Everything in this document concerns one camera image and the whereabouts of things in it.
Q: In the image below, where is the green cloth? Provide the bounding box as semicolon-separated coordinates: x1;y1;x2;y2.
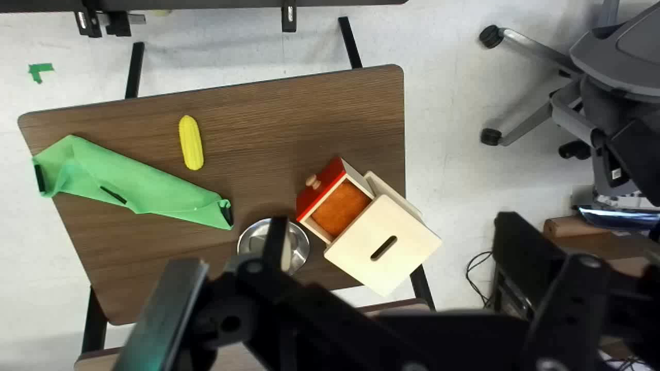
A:
32;135;236;234

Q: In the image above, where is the red wooden drawer box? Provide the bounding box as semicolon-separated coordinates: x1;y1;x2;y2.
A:
296;154;378;247

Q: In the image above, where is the gray office chair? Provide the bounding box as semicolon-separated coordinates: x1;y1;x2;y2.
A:
477;0;660;209

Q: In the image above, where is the light wooden slot box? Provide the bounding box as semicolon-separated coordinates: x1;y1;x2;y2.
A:
321;169;444;299

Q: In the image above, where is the black desk foot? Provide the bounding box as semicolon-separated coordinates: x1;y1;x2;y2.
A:
70;5;135;39
278;5;299;36

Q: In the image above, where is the black equipment box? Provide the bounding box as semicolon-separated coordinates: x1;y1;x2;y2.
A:
490;211;575;321

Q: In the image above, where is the yellow corn cob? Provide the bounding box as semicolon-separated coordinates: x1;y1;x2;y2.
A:
178;113;206;174

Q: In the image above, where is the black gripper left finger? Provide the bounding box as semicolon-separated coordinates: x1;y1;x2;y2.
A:
112;258;211;371

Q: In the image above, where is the silver metal pan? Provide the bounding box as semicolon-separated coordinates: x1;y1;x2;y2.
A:
236;214;314;278

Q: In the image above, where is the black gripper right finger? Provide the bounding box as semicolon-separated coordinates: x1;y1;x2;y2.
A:
522;253;612;371

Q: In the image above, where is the brown wooden table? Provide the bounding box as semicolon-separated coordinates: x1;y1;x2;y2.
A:
80;15;437;356

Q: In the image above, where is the thin black floor cable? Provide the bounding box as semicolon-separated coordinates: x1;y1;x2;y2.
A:
464;249;500;309

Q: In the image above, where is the blue shiny bag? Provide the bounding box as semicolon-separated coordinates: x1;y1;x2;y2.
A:
572;189;660;234

